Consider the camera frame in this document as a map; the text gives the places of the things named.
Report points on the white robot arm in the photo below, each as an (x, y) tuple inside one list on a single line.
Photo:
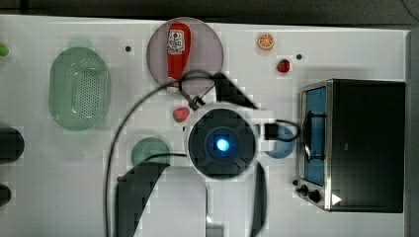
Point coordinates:
[(219, 187)]

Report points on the black toaster oven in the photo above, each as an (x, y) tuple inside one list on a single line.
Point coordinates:
[(352, 145)]

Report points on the pink toy strawberry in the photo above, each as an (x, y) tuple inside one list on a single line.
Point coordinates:
[(181, 114)]

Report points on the grey round plate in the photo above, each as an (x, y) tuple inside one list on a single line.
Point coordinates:
[(206, 52)]

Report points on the green plastic cup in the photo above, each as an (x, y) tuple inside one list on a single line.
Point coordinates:
[(146, 148)]

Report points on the red plush ketchup bottle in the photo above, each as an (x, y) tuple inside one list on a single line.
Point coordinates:
[(179, 43)]

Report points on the red toy strawberry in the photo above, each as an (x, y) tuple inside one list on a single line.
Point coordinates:
[(284, 66)]

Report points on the orange slice toy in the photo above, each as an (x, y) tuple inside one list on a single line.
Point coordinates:
[(265, 41)]

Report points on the green plastic colander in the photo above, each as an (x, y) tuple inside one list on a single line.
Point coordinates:
[(79, 87)]

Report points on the black frying pan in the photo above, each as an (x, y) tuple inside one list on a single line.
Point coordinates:
[(12, 145)]

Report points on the green toy fruit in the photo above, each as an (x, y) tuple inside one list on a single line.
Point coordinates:
[(4, 50)]

